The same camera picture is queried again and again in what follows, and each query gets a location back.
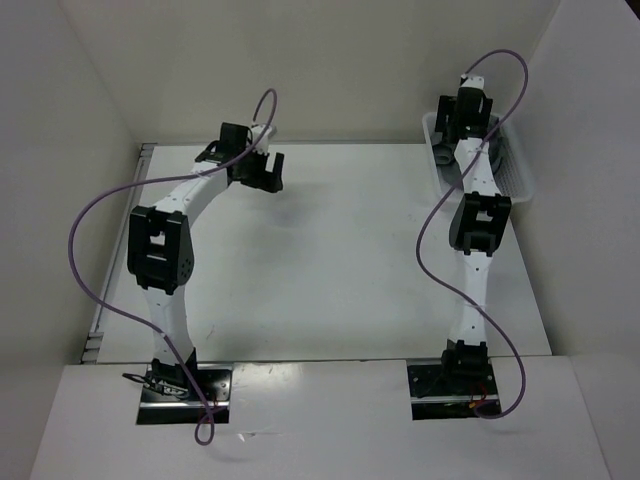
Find grey shorts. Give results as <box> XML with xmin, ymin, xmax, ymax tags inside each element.
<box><xmin>432</xmin><ymin>133</ymin><xmax>503</xmax><ymax>185</ymax></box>

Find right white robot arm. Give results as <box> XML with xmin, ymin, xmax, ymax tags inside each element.
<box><xmin>434</xmin><ymin>76</ymin><xmax>511</xmax><ymax>393</ymax></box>

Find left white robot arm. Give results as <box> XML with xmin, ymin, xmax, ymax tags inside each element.
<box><xmin>127</xmin><ymin>123</ymin><xmax>284</xmax><ymax>400</ymax></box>

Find white perforated plastic basket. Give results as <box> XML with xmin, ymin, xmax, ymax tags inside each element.
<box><xmin>422</xmin><ymin>112</ymin><xmax>535</xmax><ymax>204</ymax></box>

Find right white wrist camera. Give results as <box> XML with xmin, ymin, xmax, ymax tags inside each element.
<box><xmin>458</xmin><ymin>74</ymin><xmax>485</xmax><ymax>92</ymax></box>

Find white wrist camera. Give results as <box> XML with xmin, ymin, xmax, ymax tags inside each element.
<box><xmin>458</xmin><ymin>74</ymin><xmax>485</xmax><ymax>92</ymax></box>
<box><xmin>248</xmin><ymin>124</ymin><xmax>277</xmax><ymax>154</ymax></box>

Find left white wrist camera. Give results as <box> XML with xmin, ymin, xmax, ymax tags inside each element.
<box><xmin>248</xmin><ymin>124</ymin><xmax>277</xmax><ymax>154</ymax></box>

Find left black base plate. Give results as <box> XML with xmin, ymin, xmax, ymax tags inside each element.
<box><xmin>124</xmin><ymin>364</ymin><xmax>233</xmax><ymax>426</ymax></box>

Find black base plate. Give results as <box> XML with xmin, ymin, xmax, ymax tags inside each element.
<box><xmin>407</xmin><ymin>362</ymin><xmax>502</xmax><ymax>421</ymax></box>
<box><xmin>124</xmin><ymin>364</ymin><xmax>233</xmax><ymax>426</ymax></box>

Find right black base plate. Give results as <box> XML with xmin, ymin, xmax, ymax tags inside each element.
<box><xmin>407</xmin><ymin>362</ymin><xmax>502</xmax><ymax>421</ymax></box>

